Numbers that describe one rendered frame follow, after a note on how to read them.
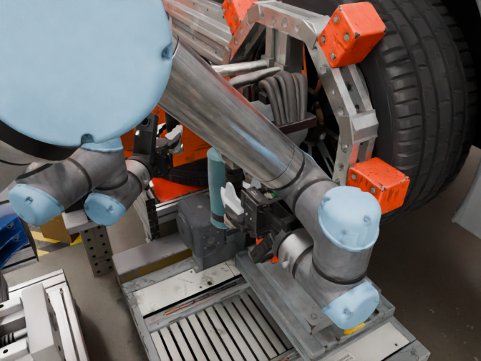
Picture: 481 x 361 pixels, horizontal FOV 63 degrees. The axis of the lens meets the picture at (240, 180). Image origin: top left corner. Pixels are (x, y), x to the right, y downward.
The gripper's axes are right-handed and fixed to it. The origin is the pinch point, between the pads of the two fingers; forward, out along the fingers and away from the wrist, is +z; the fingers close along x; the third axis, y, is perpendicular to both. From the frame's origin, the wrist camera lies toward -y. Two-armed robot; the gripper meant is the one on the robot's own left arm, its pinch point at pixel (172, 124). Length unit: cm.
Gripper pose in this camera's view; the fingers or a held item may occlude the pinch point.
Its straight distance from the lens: 105.8
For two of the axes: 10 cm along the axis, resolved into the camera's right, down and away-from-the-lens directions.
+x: 9.6, 1.6, -2.3
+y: 0.0, 8.2, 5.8
